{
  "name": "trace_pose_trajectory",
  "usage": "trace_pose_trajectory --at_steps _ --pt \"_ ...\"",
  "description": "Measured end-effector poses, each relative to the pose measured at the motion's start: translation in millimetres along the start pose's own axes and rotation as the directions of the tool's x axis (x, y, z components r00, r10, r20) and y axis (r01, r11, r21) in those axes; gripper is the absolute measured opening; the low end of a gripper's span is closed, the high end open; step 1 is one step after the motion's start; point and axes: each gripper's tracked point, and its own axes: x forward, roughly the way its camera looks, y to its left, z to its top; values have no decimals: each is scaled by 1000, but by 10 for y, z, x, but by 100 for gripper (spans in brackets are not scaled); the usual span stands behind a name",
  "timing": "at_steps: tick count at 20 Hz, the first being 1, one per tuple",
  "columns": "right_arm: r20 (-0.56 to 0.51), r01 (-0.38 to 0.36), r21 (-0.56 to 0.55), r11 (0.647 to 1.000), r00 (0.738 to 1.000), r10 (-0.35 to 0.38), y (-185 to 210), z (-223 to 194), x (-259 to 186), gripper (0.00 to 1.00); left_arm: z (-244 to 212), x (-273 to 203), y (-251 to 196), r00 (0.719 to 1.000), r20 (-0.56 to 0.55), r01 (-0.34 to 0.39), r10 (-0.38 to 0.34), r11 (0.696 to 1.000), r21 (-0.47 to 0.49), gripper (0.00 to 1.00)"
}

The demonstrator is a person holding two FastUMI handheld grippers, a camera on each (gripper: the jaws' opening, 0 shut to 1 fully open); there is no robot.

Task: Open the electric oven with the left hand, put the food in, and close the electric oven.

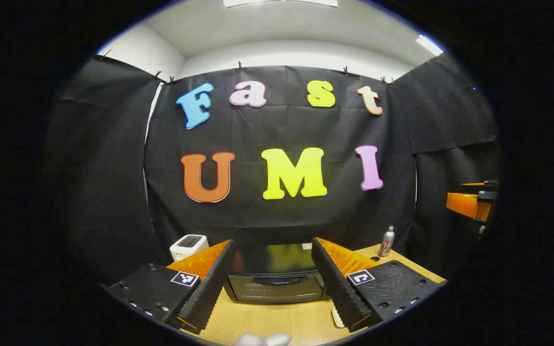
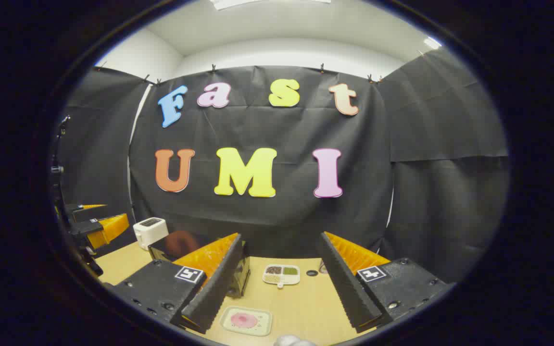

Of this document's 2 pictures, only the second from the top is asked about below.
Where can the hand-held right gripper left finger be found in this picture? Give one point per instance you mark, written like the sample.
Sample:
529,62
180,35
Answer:
219,283

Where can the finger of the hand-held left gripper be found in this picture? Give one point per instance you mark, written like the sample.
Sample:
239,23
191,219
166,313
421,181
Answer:
77,210
111,228

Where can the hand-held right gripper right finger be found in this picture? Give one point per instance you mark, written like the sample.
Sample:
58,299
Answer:
344,283

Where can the cream plate with pink food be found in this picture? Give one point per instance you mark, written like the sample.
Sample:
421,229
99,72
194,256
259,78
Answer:
245,320

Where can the black electric oven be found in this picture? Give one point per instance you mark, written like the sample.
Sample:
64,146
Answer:
171,247

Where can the silver bottle with red label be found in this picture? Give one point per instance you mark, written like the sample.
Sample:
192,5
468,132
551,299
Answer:
323,267

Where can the white toaster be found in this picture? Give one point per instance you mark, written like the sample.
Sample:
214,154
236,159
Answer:
149,233

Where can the white divided snack dish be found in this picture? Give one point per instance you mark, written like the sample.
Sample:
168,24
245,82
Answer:
281,275

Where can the black backdrop cloth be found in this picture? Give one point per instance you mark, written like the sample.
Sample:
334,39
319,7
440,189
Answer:
267,216

